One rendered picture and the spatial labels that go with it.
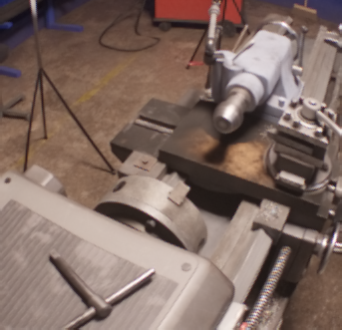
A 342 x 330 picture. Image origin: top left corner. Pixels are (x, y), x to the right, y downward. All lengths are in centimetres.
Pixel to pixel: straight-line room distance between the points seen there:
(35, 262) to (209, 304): 28
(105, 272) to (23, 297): 14
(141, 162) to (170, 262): 84
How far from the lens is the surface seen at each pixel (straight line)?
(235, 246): 130
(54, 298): 62
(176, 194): 91
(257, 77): 141
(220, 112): 126
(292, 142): 126
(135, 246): 66
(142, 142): 154
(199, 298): 63
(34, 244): 69
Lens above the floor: 187
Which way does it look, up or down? 43 degrees down
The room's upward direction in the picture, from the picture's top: straight up
